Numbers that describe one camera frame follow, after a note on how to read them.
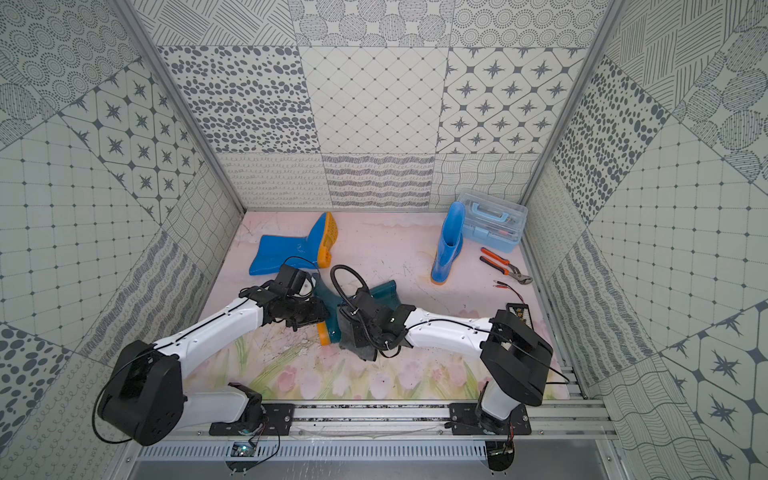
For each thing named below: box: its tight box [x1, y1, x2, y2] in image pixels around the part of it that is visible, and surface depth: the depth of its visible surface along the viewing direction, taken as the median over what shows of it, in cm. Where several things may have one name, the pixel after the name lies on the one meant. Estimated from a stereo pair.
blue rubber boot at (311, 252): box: [250, 212, 339, 276], surface depth 109 cm
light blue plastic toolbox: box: [462, 192, 528, 253], surface depth 106 cm
